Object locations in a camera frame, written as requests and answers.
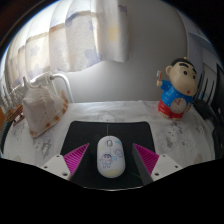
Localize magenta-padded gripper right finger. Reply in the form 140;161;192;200
131;143;184;186

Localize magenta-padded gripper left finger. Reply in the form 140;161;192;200
41;143;92;186

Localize white cartoon-printed computer mouse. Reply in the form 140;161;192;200
96;135;127;179

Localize black mouse pad green lines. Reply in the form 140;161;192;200
59;120;156;190

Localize white cartoon-printed tablecloth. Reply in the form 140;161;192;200
1;99;216;169

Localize large white conch shell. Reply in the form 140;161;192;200
21;76;69;139

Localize cartoon boy clock figurine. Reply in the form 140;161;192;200
156;57;199;121

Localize black router with antennas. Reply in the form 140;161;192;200
193;71;218;122

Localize white radiator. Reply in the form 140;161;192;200
29;72;75;104

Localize white star-printed curtain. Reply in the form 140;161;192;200
2;0;130;89

